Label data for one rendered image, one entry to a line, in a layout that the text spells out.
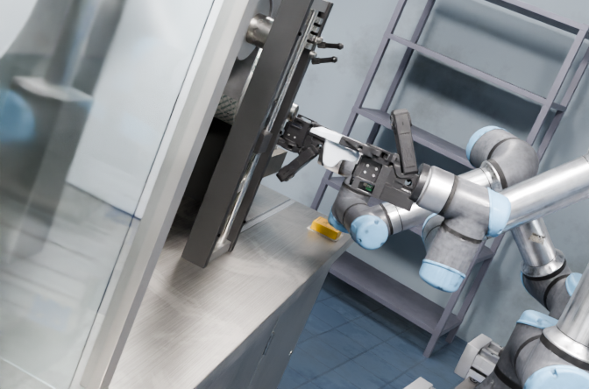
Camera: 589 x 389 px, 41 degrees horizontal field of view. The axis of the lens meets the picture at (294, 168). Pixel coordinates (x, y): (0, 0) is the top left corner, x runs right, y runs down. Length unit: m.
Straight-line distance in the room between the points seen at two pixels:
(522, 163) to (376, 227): 0.37
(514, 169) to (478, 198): 0.49
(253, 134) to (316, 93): 3.44
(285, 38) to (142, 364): 0.61
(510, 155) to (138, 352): 1.03
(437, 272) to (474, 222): 0.11
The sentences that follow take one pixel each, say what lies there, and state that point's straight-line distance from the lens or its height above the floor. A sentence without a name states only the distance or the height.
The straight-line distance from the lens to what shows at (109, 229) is 0.78.
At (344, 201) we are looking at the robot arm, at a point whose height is 1.03.
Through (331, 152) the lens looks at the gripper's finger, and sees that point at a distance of 1.32.
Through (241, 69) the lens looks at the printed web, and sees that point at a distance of 1.68.
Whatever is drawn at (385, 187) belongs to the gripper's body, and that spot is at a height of 1.19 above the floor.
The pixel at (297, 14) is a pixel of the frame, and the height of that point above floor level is 1.40.
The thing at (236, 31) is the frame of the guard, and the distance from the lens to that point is 0.83.
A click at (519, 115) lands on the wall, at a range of 4.41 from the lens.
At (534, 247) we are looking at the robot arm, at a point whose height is 1.07.
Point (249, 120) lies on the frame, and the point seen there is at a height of 1.19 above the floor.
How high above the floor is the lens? 1.45
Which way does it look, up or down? 12 degrees down
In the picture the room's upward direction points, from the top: 23 degrees clockwise
